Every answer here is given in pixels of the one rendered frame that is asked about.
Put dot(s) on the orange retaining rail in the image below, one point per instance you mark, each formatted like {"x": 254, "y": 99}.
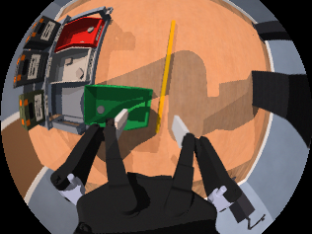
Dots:
{"x": 165, "y": 77}

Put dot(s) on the red open bin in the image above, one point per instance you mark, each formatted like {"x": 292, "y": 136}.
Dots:
{"x": 76, "y": 31}

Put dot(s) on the green bin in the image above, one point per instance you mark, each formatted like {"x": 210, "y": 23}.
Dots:
{"x": 115, "y": 99}

